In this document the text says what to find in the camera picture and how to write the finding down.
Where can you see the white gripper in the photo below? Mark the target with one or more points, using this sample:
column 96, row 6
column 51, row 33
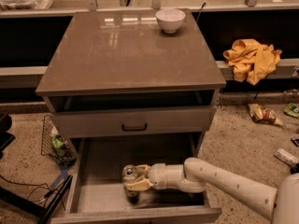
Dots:
column 158, row 175

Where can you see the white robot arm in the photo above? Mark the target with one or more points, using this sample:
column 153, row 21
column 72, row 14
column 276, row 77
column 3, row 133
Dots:
column 280, row 205

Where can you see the open grey middle drawer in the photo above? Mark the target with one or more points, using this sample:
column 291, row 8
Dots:
column 97, row 194

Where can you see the grey drawer cabinet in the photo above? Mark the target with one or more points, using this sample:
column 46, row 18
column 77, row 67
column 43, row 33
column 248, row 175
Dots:
column 111, row 60

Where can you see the green snack bag in basket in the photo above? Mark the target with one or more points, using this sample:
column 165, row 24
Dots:
column 58, row 145

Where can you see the black metal stand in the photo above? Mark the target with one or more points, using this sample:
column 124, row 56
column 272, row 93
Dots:
column 43, row 208

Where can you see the brown chip bag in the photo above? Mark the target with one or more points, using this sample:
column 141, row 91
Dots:
column 262, row 114

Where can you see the black object left edge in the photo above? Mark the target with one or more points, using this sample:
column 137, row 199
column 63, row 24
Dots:
column 6, row 138

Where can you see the white wrapped bar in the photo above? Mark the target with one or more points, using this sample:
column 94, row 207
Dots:
column 286, row 157

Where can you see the white ceramic bowl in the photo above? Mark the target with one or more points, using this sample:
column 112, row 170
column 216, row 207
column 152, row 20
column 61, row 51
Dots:
column 170, row 20

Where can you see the yellow crumpled cloth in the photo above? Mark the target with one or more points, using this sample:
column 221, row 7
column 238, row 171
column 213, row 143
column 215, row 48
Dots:
column 252, row 61

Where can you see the green snack packet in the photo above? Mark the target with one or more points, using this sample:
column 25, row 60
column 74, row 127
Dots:
column 292, row 110

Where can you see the grey top drawer with handle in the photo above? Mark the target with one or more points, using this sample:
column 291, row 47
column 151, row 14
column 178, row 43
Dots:
column 133, row 121

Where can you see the wire mesh basket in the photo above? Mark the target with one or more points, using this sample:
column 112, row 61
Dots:
column 48, row 131

